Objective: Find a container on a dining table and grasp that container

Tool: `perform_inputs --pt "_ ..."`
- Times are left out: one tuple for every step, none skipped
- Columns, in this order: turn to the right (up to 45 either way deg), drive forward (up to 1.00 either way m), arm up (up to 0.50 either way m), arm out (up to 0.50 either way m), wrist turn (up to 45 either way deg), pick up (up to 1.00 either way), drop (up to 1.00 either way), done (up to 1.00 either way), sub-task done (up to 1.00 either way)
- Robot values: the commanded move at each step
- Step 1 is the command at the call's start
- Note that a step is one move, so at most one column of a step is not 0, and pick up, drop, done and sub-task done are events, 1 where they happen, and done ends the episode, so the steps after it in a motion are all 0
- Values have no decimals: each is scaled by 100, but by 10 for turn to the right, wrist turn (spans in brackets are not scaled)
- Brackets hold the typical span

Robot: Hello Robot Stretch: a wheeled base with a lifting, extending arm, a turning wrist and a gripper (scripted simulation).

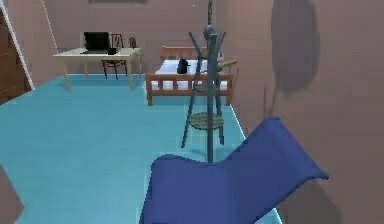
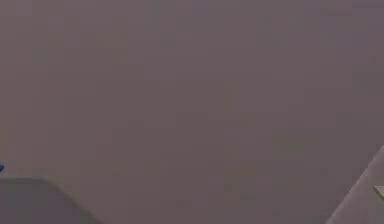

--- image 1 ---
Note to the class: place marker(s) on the blue-grey coat stand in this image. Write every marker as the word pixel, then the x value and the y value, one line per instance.
pixel 210 100

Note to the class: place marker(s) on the brown wooden bed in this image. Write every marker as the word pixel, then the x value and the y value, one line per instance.
pixel 173 85

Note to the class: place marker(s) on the black bag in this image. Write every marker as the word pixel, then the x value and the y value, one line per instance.
pixel 182 66

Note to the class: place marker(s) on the blue lounge chair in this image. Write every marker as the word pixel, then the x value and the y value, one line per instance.
pixel 216 186

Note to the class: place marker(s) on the dark wooden chair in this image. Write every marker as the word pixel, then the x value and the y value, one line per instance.
pixel 115 63

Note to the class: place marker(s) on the small brown figurine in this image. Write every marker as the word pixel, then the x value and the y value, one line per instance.
pixel 132 42

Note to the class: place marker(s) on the small black object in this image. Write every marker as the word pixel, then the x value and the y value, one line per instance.
pixel 112 51

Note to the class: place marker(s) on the cream wooden table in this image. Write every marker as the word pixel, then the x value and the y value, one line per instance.
pixel 100 54

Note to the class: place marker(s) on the black laptop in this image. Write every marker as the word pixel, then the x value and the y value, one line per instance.
pixel 96 41

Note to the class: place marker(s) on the brown wooden door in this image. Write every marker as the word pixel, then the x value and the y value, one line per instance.
pixel 10 63

